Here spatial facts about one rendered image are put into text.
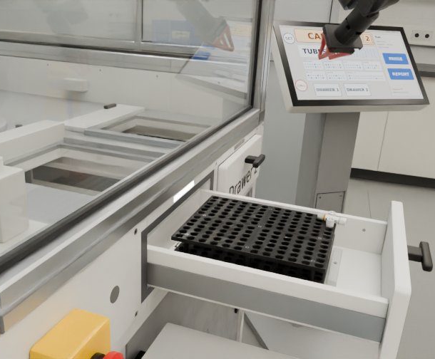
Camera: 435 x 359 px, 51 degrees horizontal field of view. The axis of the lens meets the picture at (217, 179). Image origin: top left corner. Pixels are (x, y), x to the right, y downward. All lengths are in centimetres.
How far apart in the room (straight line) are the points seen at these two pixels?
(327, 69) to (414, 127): 230
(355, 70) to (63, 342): 131
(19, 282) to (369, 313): 40
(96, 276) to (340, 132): 123
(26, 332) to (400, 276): 41
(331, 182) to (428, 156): 220
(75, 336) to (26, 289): 7
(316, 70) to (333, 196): 48
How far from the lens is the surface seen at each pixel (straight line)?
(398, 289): 57
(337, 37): 125
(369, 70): 162
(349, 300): 60
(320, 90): 147
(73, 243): 48
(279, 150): 245
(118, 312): 62
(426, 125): 377
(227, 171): 90
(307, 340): 191
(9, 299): 43
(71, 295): 51
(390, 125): 374
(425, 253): 70
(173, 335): 71
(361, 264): 79
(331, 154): 165
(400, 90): 165
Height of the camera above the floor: 121
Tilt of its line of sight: 20 degrees down
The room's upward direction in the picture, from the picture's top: 3 degrees clockwise
